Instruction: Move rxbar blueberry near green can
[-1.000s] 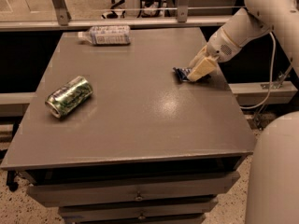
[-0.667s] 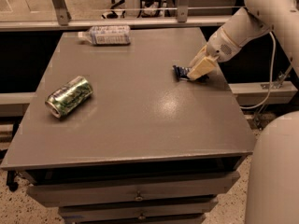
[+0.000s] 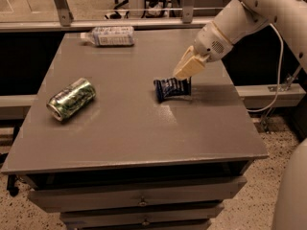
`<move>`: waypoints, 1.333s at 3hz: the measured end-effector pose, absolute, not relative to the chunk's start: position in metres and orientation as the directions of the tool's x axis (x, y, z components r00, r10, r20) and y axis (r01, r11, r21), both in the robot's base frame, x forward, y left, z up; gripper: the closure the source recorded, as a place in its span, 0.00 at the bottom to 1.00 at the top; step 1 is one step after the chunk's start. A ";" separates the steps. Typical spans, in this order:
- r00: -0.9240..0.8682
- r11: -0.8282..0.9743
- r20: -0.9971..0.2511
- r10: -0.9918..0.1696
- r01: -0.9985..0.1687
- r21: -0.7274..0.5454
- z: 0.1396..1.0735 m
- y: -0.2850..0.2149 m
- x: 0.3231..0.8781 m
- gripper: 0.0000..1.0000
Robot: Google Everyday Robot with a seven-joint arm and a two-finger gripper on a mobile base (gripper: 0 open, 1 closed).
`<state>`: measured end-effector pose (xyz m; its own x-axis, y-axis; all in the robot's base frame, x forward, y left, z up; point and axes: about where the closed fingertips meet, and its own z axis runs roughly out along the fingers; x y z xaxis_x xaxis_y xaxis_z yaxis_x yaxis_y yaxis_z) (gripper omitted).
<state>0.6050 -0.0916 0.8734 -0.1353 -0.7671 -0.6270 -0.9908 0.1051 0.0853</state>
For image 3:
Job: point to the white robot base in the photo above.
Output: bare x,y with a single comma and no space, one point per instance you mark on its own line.
290,211

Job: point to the grey metal railing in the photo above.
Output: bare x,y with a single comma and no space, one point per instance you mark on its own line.
87,25

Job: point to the green soda can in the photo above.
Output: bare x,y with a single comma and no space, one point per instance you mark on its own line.
71,99

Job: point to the metal rail bracket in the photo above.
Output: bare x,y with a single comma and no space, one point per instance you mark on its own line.
64,13
187,10

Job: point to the top grey drawer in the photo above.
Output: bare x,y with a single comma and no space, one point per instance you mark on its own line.
137,195

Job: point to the clear plastic water bottle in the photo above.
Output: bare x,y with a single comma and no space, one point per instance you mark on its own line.
110,36

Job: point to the grey drawer cabinet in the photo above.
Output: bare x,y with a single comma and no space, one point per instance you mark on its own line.
125,135

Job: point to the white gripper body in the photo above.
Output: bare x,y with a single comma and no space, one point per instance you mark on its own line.
210,44

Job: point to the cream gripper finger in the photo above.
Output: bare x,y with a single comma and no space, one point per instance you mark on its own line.
185,67
199,63

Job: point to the right metal rail bracket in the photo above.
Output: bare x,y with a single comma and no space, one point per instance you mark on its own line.
187,10

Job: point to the left metal rail bracket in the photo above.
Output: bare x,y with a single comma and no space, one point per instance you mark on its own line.
64,13

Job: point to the grey drawer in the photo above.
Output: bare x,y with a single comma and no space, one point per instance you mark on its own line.
142,215
137,195

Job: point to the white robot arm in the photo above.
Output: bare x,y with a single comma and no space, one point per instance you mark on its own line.
240,18

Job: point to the blue rxbar blueberry wrapper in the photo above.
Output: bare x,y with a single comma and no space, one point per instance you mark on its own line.
167,88

